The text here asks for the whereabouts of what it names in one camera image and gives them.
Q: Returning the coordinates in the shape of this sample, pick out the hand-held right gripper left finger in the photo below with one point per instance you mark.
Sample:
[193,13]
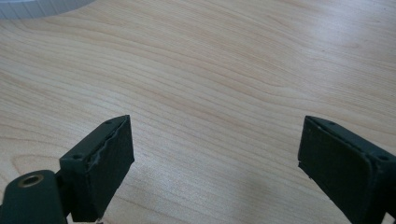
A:
[102,174]

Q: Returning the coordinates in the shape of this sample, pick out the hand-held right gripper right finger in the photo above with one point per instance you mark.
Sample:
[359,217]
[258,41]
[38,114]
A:
[345,174]

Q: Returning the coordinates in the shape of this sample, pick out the white stand with pole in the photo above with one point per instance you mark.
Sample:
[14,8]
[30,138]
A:
[37,7]

